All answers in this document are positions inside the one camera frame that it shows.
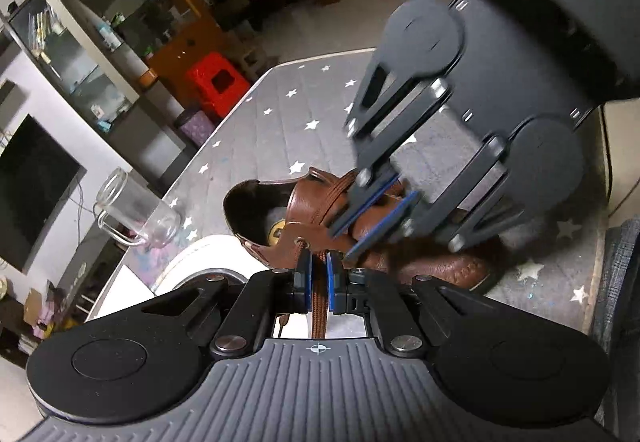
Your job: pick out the clear glass mug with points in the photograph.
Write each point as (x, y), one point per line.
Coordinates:
(150, 217)

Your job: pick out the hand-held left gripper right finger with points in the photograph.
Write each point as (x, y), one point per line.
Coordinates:
(334, 282)

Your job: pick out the lined paper sheets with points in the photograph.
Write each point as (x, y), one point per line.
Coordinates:
(132, 287)

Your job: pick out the person's plaid trouser leg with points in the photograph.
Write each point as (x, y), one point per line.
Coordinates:
(620, 322)

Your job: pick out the small trash bin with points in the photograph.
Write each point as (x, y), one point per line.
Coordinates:
(195, 127)

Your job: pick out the brown leather shoe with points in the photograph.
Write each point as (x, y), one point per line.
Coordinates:
(450, 267)

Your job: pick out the glass display cabinet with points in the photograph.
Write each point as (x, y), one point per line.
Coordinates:
(75, 62)

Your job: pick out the dark television console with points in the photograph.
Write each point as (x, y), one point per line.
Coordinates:
(95, 267)

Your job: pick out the small wooden stool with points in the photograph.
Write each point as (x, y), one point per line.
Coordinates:
(257, 61)

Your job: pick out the brown shoelace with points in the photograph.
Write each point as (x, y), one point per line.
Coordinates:
(319, 302)

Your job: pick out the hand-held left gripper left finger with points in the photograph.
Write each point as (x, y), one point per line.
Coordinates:
(303, 282)

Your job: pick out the red plastic stool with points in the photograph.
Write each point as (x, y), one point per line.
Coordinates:
(205, 77)

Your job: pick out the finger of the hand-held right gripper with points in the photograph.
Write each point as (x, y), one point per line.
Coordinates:
(390, 227)
(365, 202)

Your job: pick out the grey star-print table cover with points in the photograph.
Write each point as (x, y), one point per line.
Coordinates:
(280, 132)

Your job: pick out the brown wooden cabinet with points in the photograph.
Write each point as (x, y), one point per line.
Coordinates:
(200, 37)

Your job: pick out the black wall television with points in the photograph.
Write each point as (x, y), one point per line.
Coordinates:
(30, 192)

